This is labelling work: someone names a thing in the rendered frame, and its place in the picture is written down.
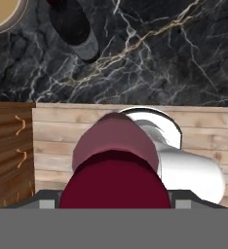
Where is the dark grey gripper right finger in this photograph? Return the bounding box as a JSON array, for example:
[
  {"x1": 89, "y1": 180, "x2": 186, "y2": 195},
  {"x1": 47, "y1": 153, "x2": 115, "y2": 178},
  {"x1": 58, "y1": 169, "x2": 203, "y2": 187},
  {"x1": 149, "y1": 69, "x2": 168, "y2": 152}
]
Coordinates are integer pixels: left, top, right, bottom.
[{"x1": 168, "y1": 190, "x2": 228, "y2": 210}]

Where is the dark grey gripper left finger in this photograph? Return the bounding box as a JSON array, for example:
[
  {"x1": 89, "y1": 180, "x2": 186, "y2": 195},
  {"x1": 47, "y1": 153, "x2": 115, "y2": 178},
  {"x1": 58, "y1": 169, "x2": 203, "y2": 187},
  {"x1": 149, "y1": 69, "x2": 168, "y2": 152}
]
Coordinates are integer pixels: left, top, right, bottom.
[{"x1": 4, "y1": 190, "x2": 63, "y2": 210}]

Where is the maroon wine bottle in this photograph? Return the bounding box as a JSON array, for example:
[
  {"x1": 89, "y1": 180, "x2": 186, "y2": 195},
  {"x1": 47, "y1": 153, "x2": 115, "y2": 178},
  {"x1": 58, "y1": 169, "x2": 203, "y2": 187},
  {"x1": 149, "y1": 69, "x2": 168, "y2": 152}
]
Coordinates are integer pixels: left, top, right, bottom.
[{"x1": 58, "y1": 111, "x2": 172, "y2": 210}]

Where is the black bottle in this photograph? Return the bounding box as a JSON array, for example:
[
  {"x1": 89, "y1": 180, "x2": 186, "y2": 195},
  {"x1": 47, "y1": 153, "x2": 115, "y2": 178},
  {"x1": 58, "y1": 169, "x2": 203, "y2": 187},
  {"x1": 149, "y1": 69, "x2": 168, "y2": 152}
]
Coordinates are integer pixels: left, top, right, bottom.
[{"x1": 47, "y1": 0, "x2": 101, "y2": 64}]

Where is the tan round cup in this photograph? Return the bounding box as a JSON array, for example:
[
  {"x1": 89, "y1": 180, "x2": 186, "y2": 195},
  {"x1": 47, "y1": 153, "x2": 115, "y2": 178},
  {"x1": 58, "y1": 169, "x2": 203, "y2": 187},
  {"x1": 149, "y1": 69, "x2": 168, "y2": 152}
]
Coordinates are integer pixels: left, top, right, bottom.
[{"x1": 0, "y1": 0, "x2": 29, "y2": 35}]

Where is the white and chrome stool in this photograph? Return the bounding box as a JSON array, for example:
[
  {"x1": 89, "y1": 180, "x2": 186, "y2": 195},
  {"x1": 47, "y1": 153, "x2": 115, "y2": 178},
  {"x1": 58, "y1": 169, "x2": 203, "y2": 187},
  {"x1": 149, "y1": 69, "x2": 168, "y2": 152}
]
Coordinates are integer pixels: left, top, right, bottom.
[{"x1": 118, "y1": 106, "x2": 227, "y2": 206}]

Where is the dark wood drawer cabinet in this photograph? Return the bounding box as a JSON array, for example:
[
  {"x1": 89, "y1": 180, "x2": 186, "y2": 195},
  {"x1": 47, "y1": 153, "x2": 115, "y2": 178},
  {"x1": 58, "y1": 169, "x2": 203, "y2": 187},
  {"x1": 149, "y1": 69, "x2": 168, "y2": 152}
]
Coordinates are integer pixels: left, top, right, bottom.
[{"x1": 0, "y1": 101, "x2": 37, "y2": 209}]

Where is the gold curved drawer handle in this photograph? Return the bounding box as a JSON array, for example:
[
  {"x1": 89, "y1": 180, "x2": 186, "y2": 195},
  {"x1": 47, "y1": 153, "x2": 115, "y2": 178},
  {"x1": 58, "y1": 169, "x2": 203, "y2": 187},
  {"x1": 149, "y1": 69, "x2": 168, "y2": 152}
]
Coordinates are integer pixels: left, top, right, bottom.
[
  {"x1": 14, "y1": 114, "x2": 27, "y2": 137},
  {"x1": 16, "y1": 148, "x2": 28, "y2": 169}
]

